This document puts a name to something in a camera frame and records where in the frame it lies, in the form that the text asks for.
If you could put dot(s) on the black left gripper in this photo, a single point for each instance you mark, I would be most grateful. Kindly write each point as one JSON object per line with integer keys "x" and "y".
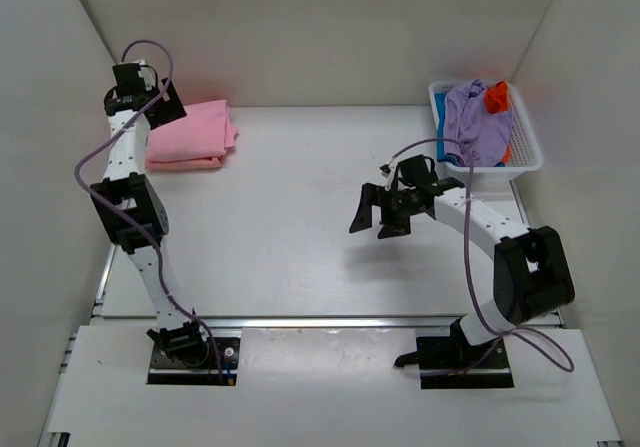
{"x": 173, "y": 109}

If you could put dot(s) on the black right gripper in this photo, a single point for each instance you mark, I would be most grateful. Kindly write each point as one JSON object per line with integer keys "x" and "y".
{"x": 371, "y": 196}

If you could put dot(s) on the pink t-shirt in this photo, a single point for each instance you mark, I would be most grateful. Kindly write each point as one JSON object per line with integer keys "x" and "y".
{"x": 206, "y": 131}

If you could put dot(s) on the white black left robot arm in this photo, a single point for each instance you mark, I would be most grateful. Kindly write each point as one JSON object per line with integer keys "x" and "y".
{"x": 132, "y": 213}

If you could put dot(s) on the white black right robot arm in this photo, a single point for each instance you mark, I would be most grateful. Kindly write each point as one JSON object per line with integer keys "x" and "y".
{"x": 531, "y": 276}

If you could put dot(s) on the folded salmon t-shirt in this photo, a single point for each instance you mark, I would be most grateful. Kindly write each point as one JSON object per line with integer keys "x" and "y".
{"x": 187, "y": 165}

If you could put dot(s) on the lavender t-shirt in basket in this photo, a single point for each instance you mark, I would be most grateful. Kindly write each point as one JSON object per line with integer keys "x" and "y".
{"x": 472, "y": 134}

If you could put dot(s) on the white plastic laundry basket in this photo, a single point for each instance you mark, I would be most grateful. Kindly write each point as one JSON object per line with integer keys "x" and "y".
{"x": 525, "y": 153}

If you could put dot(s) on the orange garment in basket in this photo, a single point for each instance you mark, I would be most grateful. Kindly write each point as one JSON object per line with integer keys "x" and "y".
{"x": 496, "y": 98}

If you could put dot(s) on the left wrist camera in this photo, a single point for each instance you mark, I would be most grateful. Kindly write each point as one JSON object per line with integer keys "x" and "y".
{"x": 148, "y": 74}

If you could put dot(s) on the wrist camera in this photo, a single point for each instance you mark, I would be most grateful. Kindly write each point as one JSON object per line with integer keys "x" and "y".
{"x": 389, "y": 171}
{"x": 148, "y": 74}

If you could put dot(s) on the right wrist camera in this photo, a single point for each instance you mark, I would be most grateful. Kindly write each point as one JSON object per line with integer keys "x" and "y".
{"x": 389, "y": 171}

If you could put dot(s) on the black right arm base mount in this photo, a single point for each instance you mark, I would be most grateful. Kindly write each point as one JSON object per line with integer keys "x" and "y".
{"x": 451, "y": 362}

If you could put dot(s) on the aluminium table edge rail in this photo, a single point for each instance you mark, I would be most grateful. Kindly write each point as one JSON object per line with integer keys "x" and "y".
{"x": 550, "y": 320}

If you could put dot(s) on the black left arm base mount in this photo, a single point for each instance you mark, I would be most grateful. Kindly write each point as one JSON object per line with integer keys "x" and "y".
{"x": 188, "y": 356}

